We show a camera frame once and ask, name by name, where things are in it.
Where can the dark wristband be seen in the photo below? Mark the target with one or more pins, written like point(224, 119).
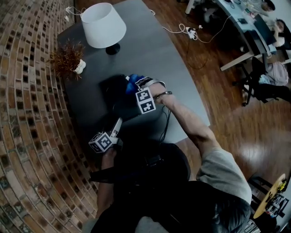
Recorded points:
point(164, 93)

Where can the pink bag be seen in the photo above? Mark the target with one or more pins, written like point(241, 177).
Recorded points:
point(278, 74)

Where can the white power strip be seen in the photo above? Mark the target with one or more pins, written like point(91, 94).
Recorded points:
point(191, 31)

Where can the reddish plant in white pot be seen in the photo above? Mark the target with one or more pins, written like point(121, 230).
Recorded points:
point(68, 58)

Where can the person's left forearm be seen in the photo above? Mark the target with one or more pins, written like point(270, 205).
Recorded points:
point(105, 195)

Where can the person's right forearm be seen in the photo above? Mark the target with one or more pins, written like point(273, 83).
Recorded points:
point(188, 123)

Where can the black office chair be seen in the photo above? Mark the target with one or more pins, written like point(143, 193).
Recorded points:
point(257, 84)

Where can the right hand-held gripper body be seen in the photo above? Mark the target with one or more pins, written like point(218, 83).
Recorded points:
point(145, 100)

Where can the person's grey shirt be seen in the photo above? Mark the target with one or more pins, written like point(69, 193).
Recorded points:
point(224, 173)

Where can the blue cloth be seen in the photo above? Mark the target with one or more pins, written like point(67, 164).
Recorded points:
point(131, 85)

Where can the person's right hand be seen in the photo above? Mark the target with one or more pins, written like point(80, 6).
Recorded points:
point(159, 89)

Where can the white shade table lamp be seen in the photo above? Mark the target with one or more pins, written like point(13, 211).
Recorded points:
point(102, 25)

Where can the white office desk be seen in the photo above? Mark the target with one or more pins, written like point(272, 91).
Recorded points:
point(243, 27)

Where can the round wooden side table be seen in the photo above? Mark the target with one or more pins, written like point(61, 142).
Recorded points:
point(271, 195)

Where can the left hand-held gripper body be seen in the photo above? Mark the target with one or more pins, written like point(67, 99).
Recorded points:
point(103, 142)

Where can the black laptop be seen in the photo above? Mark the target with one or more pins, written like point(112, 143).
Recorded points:
point(264, 28)

